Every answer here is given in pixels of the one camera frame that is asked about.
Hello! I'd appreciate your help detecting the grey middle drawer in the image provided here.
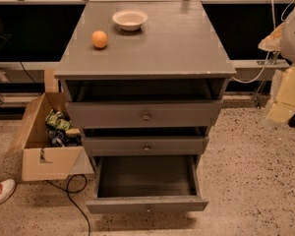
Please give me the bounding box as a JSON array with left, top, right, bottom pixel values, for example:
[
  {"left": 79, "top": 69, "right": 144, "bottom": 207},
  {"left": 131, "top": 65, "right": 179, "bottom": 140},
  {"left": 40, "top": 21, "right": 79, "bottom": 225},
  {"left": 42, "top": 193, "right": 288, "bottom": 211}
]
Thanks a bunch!
[{"left": 83, "top": 127, "right": 208, "bottom": 156}]

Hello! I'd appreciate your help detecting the red and white sneaker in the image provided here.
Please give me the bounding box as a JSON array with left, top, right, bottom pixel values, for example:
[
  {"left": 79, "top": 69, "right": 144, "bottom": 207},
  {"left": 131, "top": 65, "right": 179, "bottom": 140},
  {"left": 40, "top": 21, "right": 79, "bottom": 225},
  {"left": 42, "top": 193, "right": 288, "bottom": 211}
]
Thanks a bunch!
[{"left": 0, "top": 179, "right": 17, "bottom": 205}]

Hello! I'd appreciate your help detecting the cardboard box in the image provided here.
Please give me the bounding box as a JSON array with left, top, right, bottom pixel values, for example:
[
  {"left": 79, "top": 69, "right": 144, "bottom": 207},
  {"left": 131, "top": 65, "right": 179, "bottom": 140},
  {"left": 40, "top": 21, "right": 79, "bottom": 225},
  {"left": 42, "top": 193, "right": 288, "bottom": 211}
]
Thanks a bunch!
[{"left": 3, "top": 68, "right": 95, "bottom": 182}]

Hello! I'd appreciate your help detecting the dark blue snack bag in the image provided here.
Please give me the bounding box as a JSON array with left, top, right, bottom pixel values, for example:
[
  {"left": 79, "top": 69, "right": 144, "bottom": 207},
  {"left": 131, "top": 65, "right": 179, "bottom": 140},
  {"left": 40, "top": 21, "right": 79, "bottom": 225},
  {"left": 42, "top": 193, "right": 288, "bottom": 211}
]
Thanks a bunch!
[{"left": 48, "top": 128, "right": 82, "bottom": 148}]

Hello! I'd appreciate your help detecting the black floor cable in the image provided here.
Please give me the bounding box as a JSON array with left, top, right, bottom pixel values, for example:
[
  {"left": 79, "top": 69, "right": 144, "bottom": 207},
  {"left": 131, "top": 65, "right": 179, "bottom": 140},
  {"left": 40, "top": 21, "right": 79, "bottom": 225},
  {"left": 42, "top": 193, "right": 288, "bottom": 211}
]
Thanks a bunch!
[{"left": 46, "top": 173, "right": 92, "bottom": 236}]

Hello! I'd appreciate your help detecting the grey drawer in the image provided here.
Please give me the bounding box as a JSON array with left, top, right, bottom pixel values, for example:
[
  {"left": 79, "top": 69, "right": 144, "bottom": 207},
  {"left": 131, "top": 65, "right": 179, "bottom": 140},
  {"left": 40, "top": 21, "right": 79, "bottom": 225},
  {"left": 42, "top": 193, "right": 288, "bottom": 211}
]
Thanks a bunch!
[
  {"left": 83, "top": 127, "right": 208, "bottom": 156},
  {"left": 66, "top": 100, "right": 222, "bottom": 129},
  {"left": 87, "top": 155, "right": 208, "bottom": 213}
]

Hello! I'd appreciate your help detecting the grey bottom drawer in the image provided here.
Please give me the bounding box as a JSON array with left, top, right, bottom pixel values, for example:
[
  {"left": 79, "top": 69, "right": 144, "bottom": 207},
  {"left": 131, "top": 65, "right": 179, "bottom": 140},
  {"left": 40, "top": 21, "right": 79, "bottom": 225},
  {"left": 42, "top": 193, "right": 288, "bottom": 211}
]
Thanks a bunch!
[{"left": 87, "top": 155, "right": 208, "bottom": 213}]

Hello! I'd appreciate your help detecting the orange fruit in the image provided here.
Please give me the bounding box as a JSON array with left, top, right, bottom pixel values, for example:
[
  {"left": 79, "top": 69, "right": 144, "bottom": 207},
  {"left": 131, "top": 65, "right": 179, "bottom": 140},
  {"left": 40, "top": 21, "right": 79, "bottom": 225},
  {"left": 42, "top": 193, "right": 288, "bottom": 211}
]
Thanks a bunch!
[{"left": 91, "top": 30, "right": 108, "bottom": 48}]

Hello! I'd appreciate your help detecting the white paper bowl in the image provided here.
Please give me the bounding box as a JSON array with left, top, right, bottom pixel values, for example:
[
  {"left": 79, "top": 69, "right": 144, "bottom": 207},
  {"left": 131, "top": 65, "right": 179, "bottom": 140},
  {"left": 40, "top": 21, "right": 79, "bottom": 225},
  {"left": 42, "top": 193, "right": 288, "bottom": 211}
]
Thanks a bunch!
[{"left": 112, "top": 10, "right": 148, "bottom": 31}]

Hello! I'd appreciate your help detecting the green snack bag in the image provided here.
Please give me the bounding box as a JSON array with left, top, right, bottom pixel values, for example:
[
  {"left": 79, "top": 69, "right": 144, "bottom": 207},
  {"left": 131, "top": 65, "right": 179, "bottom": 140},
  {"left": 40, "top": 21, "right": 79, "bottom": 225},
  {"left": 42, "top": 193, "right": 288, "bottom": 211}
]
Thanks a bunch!
[{"left": 45, "top": 110, "right": 72, "bottom": 131}]

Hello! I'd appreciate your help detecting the grey metal rail frame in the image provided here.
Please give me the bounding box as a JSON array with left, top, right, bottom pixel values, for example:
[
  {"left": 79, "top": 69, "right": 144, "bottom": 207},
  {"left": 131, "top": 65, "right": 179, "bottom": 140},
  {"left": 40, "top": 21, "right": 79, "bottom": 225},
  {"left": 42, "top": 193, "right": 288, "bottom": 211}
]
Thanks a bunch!
[{"left": 0, "top": 0, "right": 295, "bottom": 110}]

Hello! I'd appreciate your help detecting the grey top drawer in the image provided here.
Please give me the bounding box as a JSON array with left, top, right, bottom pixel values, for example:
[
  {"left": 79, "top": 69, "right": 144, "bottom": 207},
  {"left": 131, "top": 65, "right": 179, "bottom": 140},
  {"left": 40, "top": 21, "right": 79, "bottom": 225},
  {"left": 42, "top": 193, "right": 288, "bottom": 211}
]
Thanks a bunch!
[{"left": 66, "top": 100, "right": 222, "bottom": 129}]

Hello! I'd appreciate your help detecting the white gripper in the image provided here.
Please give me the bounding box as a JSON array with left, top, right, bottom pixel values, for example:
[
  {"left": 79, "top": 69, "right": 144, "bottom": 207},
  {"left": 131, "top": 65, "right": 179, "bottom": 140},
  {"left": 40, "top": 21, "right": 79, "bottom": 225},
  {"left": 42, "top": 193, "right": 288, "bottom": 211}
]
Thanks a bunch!
[{"left": 258, "top": 23, "right": 295, "bottom": 124}]

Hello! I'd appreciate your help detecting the white hanging cable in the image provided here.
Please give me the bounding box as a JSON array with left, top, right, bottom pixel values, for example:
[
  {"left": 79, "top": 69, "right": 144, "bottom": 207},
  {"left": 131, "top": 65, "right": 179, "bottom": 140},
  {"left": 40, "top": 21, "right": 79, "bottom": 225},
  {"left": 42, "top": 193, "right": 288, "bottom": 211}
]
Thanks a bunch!
[{"left": 231, "top": 0, "right": 295, "bottom": 85}]

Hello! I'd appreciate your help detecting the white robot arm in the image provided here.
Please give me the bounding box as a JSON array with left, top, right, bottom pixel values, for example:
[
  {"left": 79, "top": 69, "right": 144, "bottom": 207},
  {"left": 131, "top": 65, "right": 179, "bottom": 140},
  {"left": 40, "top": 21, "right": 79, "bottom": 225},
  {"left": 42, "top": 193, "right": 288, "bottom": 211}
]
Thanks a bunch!
[{"left": 258, "top": 8, "right": 295, "bottom": 124}]

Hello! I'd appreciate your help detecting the grey wooden drawer cabinet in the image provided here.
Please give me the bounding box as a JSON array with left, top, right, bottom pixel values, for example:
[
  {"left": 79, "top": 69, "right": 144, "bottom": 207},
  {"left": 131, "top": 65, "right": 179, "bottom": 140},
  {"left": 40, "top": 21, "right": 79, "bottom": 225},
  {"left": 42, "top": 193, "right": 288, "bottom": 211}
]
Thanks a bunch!
[{"left": 54, "top": 0, "right": 237, "bottom": 169}]

